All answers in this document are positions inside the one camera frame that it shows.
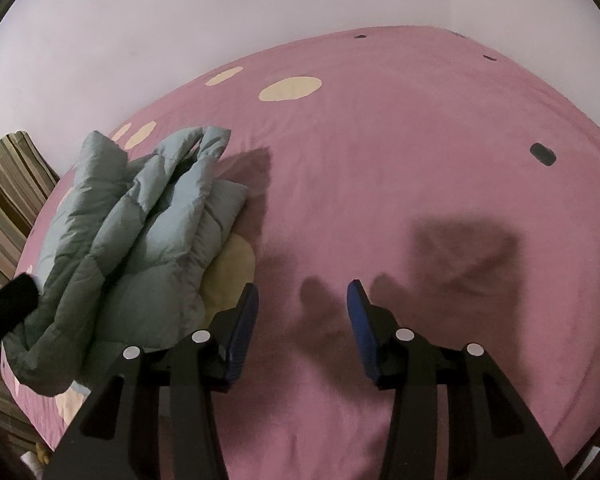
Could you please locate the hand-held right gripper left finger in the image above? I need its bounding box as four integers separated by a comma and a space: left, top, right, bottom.
42, 282, 260, 480

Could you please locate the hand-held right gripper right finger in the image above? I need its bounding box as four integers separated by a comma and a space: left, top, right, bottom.
346, 279, 567, 480

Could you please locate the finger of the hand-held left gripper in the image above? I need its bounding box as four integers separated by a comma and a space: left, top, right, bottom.
0, 272, 39, 366

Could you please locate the light green puffer jacket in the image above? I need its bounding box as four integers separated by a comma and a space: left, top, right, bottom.
0, 126, 249, 397

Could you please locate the striped cloth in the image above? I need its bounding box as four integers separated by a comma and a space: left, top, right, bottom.
0, 131, 61, 461

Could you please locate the pink spotted bed sheet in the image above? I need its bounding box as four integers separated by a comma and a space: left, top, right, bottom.
0, 25, 600, 480

